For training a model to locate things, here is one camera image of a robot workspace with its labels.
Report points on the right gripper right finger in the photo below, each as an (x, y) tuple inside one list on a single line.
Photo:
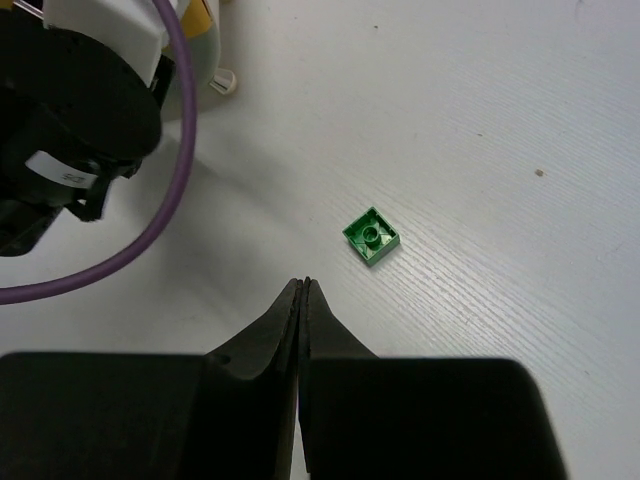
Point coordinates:
[(368, 417)]

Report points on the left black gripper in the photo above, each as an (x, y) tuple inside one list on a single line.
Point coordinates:
[(74, 118)]

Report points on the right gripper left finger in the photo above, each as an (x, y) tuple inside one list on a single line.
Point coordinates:
[(227, 414)]

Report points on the yellow drawer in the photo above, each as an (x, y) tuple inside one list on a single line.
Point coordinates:
[(197, 19)]

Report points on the cream round drawer cabinet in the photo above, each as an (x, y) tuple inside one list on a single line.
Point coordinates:
[(224, 81)]

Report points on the green square lego brick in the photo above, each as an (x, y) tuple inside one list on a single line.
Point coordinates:
[(371, 236)]

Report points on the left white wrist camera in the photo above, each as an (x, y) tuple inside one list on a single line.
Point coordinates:
[(132, 29)]

